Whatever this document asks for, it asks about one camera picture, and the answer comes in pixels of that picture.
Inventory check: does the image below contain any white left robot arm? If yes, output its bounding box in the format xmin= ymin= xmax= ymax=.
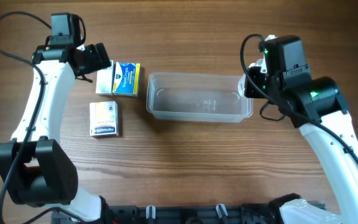
xmin=0 ymin=12 xmax=112 ymax=223

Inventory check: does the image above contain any white Hansaplast box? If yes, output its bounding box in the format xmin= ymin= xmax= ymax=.
xmin=89 ymin=101 xmax=119 ymax=138

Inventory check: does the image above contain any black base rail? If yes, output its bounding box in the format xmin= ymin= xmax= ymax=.
xmin=51 ymin=198 xmax=326 ymax=224

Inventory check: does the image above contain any clear plastic bottle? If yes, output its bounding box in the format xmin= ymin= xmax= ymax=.
xmin=238 ymin=73 xmax=255 ymax=98

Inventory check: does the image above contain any blue VapoDrops box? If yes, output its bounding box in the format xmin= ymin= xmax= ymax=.
xmin=112 ymin=62 xmax=141 ymax=96

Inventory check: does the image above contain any white Panadol box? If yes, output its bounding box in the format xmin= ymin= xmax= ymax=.
xmin=95 ymin=60 xmax=114 ymax=95

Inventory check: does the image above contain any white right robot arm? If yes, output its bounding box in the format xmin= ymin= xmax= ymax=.
xmin=241 ymin=35 xmax=358 ymax=223

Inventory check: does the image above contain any clear plastic container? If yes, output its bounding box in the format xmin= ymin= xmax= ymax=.
xmin=146 ymin=72 xmax=253 ymax=123

